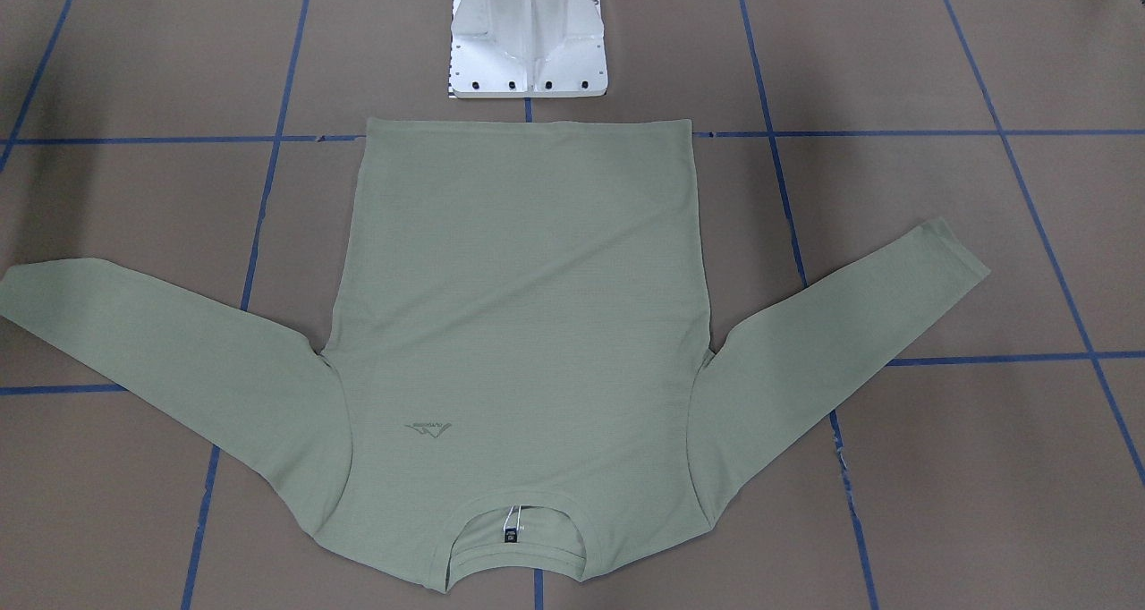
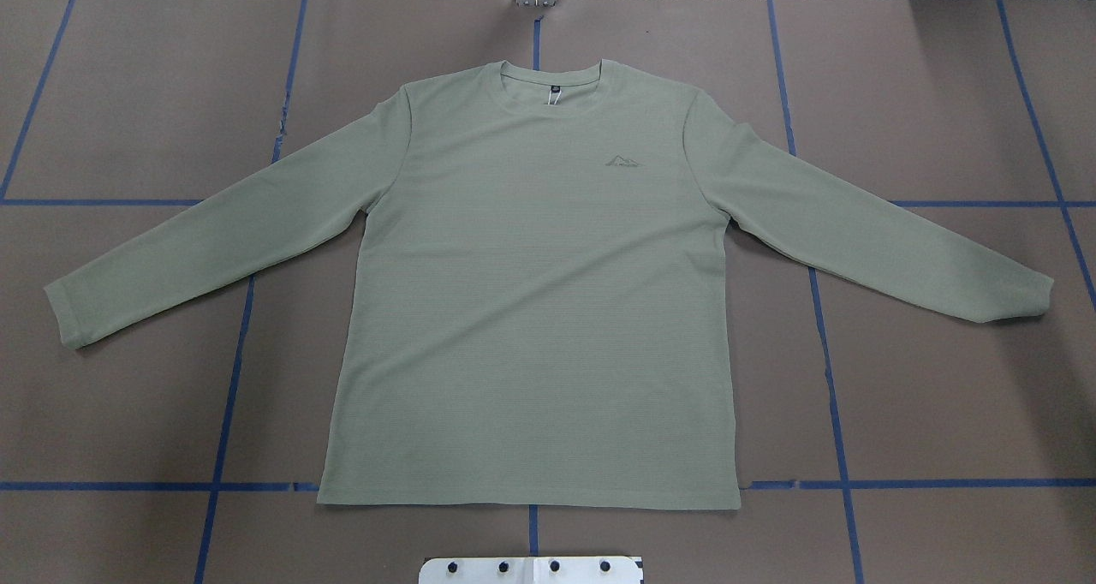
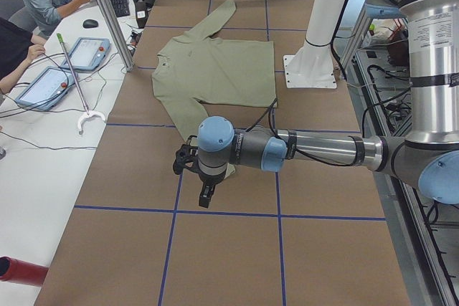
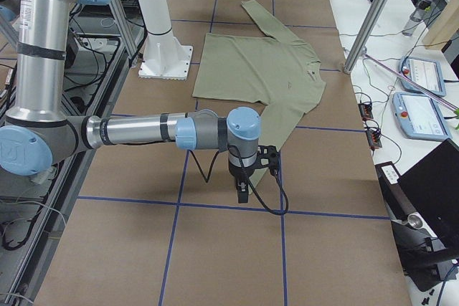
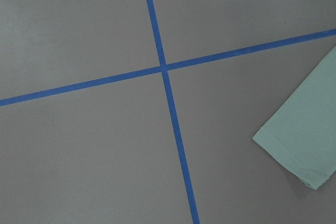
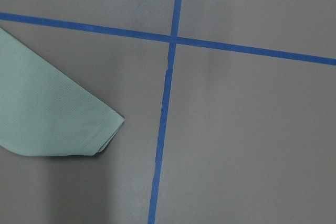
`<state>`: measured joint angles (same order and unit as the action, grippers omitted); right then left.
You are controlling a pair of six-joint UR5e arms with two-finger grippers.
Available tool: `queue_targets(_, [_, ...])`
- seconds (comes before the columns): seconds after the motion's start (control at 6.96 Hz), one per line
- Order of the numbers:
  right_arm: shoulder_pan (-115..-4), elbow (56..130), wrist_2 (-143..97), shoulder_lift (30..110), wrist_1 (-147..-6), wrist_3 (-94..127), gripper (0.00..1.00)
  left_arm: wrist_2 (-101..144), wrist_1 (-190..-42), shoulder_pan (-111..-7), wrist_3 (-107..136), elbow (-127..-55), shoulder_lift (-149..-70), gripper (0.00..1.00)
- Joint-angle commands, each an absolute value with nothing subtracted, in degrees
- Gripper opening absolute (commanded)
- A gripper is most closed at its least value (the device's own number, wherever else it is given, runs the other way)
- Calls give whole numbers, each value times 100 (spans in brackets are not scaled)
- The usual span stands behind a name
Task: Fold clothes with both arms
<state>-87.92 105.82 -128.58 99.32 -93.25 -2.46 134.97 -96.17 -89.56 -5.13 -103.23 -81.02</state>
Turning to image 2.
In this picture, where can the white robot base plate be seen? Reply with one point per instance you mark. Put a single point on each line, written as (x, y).
(552, 569)

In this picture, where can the olive green long-sleeve shirt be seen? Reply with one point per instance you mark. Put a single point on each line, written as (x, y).
(538, 314)

